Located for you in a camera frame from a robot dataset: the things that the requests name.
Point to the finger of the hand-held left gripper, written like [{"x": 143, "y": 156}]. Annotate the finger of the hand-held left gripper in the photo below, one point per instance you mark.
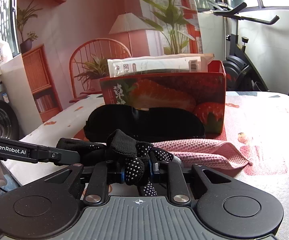
[{"x": 59, "y": 158}]

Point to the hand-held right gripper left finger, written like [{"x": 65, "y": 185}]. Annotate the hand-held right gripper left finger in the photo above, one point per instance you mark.
[{"x": 118, "y": 173}]

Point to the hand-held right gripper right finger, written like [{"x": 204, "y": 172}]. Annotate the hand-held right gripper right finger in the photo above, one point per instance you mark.
[{"x": 154, "y": 171}]

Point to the black dotted glove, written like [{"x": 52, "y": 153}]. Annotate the black dotted glove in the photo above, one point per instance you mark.
[{"x": 132, "y": 165}]

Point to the black eye mask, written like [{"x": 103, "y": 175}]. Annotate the black eye mask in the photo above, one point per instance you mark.
[{"x": 147, "y": 125}]

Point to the pink cloth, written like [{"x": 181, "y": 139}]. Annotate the pink cloth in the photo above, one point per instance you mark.
[{"x": 204, "y": 152}]

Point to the red cardboard box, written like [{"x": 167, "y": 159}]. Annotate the red cardboard box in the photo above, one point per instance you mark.
[{"x": 164, "y": 92}]

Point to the white face mask packet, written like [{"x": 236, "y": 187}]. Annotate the white face mask packet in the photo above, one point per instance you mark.
[{"x": 159, "y": 63}]

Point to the white detergent bottle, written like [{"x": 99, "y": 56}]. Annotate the white detergent bottle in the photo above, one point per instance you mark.
[{"x": 4, "y": 51}]

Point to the printed tablecloth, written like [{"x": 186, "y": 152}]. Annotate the printed tablecloth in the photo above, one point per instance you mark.
[{"x": 259, "y": 130}]

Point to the black exercise bike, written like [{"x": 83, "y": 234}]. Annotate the black exercise bike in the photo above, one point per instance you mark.
[{"x": 237, "y": 67}]

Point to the printed wall backdrop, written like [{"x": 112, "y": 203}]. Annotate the printed wall backdrop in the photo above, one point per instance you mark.
[{"x": 84, "y": 17}]

